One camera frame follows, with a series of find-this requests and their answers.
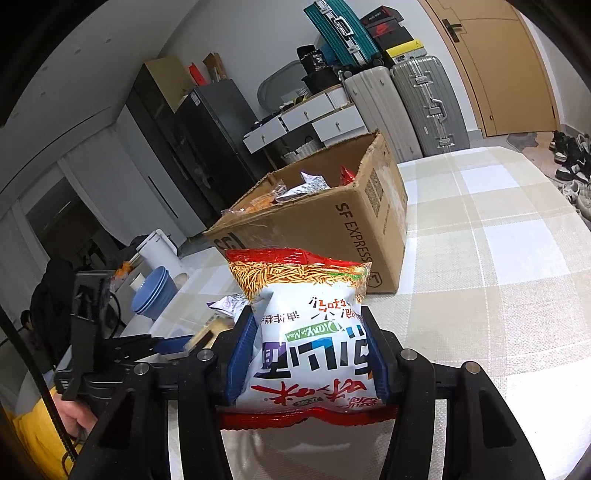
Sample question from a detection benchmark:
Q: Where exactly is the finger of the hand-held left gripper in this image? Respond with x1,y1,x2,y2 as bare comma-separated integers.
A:
95,335,161,367
154,336,195,358

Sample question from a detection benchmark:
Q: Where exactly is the black tall cabinet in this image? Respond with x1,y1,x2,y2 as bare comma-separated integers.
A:
124,60,218,241

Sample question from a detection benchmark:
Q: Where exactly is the black shoe box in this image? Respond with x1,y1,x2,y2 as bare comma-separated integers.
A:
376,28,419,51
360,6,395,24

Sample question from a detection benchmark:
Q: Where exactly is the grey doormat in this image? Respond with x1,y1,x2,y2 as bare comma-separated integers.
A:
507,133,541,151

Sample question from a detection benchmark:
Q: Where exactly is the red shoe box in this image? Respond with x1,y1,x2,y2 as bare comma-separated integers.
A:
367,18,404,38

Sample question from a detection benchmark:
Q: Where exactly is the white drawer desk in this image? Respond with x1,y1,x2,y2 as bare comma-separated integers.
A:
242,85,370,158

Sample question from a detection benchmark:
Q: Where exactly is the person's left hand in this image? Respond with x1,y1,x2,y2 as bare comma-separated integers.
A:
56,400,100,440

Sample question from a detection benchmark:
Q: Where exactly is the yellow shoe box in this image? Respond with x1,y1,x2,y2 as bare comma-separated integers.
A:
385,39,428,65

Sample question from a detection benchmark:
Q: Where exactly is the brown flat carton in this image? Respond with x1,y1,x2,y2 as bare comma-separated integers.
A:
143,54,195,112

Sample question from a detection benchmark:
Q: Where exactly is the black refrigerator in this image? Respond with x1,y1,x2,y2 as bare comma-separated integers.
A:
175,78,273,217

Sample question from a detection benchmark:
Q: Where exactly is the stack of blue bowls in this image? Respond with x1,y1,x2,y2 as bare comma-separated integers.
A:
131,267,178,320

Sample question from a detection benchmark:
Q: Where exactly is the cluster of black white sneakers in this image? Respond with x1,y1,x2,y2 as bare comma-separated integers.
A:
549,130,591,213

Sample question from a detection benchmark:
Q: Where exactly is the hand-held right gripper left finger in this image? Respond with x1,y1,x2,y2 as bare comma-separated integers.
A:
69,311,259,480

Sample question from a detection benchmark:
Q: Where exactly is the wooden door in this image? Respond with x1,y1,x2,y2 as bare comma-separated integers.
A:
418,0,559,138

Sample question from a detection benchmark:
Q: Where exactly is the purple silver snack packet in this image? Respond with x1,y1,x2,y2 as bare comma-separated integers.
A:
277,172,331,204
206,293,252,324

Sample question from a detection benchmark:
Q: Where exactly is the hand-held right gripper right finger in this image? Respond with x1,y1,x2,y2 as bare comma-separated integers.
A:
360,305,550,480

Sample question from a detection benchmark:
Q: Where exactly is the white noodle snack packet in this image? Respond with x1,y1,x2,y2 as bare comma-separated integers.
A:
221,247,402,432

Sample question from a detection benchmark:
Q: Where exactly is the brown cardboard box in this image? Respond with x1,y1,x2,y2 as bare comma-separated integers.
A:
202,130,409,296

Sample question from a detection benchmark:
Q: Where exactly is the grey oval basin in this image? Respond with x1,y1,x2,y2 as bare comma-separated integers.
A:
257,60,308,116

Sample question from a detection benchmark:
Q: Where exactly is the woven laundry basket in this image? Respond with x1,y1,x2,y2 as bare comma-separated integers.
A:
281,138,324,162

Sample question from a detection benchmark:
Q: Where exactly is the teal suitcase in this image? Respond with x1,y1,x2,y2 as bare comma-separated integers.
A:
303,0,384,70

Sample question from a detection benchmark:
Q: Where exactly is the beige suitcase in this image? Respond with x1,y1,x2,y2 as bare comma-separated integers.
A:
342,65,423,164

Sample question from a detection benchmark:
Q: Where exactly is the silver suitcase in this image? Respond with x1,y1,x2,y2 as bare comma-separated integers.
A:
390,54,472,158

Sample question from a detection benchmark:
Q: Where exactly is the black bag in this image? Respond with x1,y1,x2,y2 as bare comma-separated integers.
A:
295,45,342,93

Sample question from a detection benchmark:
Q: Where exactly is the white thermos jug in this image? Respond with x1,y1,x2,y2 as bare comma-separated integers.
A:
136,229,185,289

